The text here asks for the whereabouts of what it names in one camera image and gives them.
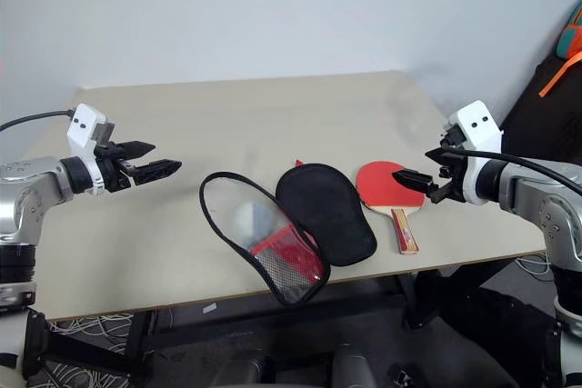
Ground orange strap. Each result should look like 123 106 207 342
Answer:
538 51 582 99

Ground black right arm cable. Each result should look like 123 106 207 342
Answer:
443 146 582 194

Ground teal and orange bag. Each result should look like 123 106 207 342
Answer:
556 0 582 60

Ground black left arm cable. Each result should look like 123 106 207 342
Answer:
0 108 75 133

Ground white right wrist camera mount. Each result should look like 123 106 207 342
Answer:
447 99 507 205

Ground dark rounded shape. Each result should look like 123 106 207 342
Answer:
330 342 379 388
225 350 276 388

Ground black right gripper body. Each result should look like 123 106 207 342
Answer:
428 126 468 204

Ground red and black paddle case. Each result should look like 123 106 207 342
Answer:
198 159 379 308

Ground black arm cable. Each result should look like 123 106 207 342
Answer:
443 146 582 194
0 108 75 133

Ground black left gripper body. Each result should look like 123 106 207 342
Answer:
95 141 138 194

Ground black table frame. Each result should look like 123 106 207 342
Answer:
45 258 522 364

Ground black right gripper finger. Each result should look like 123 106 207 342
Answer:
424 147 457 165
391 169 441 197

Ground black cabinet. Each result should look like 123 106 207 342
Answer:
497 48 582 167

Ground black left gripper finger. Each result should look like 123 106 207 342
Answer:
118 140 157 160
131 158 184 187

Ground white floor cables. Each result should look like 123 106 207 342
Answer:
515 253 555 278
45 312 140 388

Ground red table tennis paddle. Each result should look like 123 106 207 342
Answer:
355 160 429 255

